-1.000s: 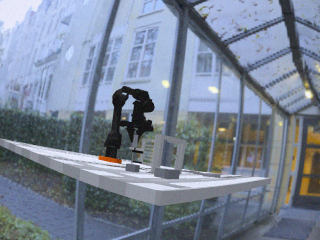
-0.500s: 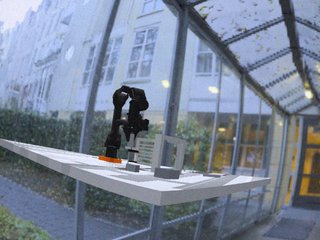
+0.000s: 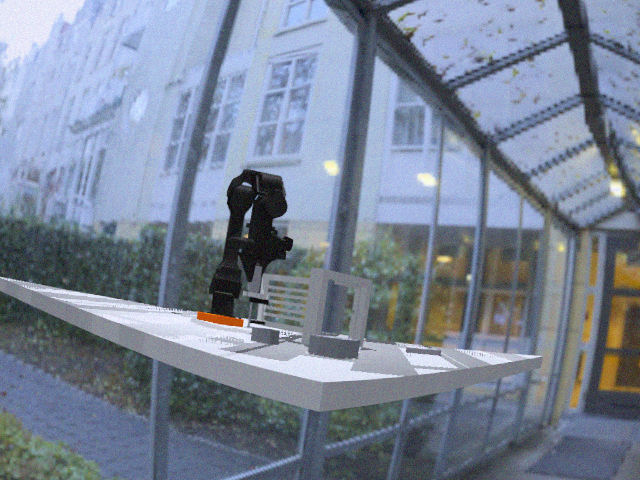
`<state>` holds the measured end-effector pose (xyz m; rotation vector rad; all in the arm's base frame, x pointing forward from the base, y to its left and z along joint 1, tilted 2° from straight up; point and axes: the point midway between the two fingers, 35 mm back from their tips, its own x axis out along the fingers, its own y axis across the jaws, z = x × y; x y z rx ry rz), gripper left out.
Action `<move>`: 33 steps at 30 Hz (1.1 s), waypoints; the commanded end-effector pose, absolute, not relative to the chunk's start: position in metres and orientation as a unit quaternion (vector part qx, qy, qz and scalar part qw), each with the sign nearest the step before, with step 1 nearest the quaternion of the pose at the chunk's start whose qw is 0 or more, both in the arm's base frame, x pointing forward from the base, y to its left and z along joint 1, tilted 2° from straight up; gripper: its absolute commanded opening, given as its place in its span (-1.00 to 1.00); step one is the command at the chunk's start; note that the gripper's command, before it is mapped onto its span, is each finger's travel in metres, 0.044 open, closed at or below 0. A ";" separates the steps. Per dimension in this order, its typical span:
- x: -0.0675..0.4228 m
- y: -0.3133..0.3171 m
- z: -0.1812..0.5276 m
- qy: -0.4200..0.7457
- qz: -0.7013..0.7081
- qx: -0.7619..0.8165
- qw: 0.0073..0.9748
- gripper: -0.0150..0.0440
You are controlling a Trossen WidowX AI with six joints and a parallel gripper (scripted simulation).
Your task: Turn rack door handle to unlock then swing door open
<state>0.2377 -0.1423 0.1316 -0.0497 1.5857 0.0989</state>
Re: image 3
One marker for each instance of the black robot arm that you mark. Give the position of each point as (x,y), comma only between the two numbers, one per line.
(269,204)

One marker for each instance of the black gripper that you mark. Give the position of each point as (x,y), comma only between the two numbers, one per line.
(253,253)

